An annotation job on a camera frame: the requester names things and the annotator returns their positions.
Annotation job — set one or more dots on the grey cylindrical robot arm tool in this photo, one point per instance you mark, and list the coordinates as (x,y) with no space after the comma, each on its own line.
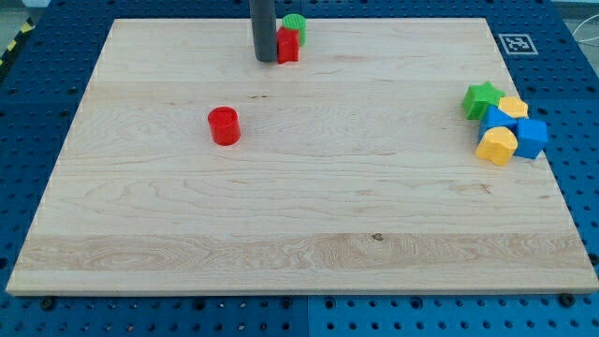
(263,21)

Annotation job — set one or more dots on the blue cube block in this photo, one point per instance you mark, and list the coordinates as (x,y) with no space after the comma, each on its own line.
(532,137)

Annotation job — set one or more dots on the wooden board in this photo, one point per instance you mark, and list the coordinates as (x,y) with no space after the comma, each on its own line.
(355,172)

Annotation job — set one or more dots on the white fiducial marker tag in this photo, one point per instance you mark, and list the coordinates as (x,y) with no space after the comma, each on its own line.
(517,44)

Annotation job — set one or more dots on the green cylinder block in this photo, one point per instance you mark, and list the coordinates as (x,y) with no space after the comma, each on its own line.
(297,22)

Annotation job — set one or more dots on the green star block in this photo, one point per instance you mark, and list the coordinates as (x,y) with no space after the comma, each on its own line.
(478,98)

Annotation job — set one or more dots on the yellow hexagon block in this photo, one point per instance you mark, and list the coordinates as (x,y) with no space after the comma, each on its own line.
(514,107)

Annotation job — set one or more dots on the red cylinder block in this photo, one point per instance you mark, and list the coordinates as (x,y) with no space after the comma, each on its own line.
(224,125)

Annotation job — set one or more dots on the red star block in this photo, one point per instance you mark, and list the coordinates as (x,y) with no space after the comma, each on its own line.
(288,47)

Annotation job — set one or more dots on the yellow black hazard tape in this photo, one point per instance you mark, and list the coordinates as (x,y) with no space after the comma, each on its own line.
(16,43)

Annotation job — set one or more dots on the blue triangle block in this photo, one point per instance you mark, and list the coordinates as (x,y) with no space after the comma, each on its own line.
(494,117)

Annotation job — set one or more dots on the yellow heart block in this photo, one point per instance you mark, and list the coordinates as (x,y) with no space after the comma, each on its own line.
(497,145)

